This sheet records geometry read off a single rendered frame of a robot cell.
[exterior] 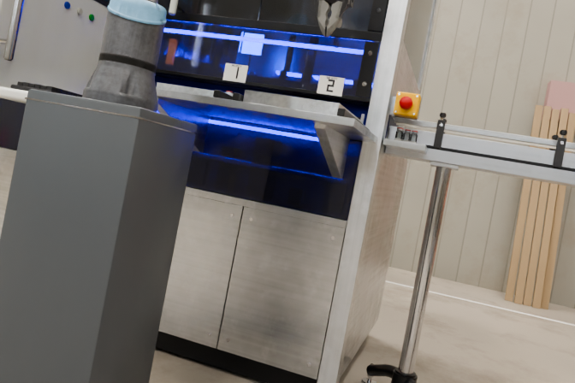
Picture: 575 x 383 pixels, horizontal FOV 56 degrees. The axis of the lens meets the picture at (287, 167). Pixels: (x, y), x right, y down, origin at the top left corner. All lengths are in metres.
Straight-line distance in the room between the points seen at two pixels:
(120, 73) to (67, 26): 0.81
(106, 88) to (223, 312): 1.01
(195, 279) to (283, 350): 0.38
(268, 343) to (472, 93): 3.87
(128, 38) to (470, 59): 4.46
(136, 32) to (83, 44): 0.85
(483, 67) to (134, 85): 4.48
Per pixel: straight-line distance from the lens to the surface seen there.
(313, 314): 1.78
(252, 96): 1.43
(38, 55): 1.83
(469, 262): 5.24
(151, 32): 1.15
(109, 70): 1.13
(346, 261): 1.73
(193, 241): 1.90
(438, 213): 1.83
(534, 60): 5.41
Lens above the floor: 0.73
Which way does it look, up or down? level
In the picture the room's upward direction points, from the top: 11 degrees clockwise
